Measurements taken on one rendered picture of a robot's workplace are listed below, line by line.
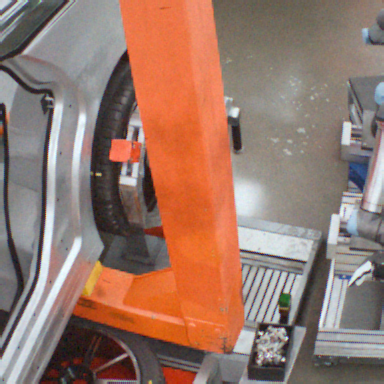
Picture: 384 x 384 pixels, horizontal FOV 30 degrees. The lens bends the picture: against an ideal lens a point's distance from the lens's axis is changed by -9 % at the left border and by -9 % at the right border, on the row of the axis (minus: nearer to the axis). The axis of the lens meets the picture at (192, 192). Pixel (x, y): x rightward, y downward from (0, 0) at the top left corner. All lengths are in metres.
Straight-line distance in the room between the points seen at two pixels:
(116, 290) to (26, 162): 0.56
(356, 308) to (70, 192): 1.34
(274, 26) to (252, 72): 0.54
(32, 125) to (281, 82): 2.20
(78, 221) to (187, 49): 1.00
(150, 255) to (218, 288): 1.05
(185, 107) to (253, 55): 2.90
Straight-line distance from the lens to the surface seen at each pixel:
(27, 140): 2.54
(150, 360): 2.70
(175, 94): 1.74
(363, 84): 3.92
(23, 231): 2.50
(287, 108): 4.25
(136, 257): 3.32
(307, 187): 3.82
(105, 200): 2.62
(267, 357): 2.59
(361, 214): 2.18
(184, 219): 2.07
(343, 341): 3.02
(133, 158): 2.52
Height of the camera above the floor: 2.82
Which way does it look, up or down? 47 degrees down
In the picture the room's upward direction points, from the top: 9 degrees counter-clockwise
